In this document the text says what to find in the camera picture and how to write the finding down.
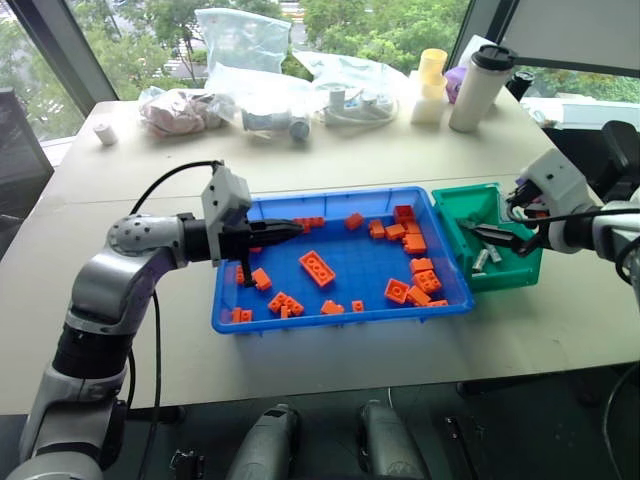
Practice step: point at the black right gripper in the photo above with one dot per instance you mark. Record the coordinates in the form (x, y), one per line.
(534, 241)

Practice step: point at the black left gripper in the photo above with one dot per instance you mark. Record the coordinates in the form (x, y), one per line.
(234, 242)

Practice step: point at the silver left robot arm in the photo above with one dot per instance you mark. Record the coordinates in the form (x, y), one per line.
(100, 280)

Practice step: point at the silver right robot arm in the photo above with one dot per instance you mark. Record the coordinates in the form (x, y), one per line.
(620, 235)

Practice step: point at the green plastic bin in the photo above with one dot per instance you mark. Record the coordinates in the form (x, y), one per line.
(452, 215)

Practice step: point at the blue plastic bin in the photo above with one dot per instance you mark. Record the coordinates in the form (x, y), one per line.
(360, 260)

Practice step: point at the large orange toy brick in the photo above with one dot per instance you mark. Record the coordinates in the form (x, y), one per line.
(317, 267)

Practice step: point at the dark orange toy brick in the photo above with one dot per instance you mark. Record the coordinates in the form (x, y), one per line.
(405, 212)

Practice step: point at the plastic bag with grey parts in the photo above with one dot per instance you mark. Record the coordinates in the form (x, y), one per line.
(280, 122)

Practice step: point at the small orange toy brick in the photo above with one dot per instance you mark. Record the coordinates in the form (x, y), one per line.
(357, 306)

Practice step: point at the white tumbler with black lid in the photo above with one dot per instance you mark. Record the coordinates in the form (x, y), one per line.
(475, 92)

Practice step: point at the black round object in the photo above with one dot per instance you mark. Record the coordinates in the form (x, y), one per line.
(521, 84)

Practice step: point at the plastic bag with pink contents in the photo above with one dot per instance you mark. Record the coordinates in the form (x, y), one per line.
(175, 112)

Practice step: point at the purple object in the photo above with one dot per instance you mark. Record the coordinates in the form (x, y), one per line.
(455, 84)

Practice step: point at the yellow plastic cup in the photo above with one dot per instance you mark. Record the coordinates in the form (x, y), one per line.
(432, 65)

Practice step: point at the large clear bluish plastic bag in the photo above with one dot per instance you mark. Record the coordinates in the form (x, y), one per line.
(245, 47)

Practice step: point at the small white cylinder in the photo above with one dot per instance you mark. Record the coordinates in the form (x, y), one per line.
(105, 133)

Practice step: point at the black flat bar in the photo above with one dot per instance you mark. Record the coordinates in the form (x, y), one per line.
(460, 440)

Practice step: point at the grey rounded shape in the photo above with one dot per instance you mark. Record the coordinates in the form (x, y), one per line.
(265, 445)
(390, 442)

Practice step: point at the black panel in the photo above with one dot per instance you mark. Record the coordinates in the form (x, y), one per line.
(20, 155)

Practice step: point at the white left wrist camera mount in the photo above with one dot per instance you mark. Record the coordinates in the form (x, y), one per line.
(225, 197)

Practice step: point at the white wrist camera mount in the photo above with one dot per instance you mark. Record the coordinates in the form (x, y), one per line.
(560, 185)
(225, 197)

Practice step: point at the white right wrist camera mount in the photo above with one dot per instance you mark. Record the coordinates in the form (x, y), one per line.
(560, 185)

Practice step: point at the small black bracket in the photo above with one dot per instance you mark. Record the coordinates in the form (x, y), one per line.
(187, 462)

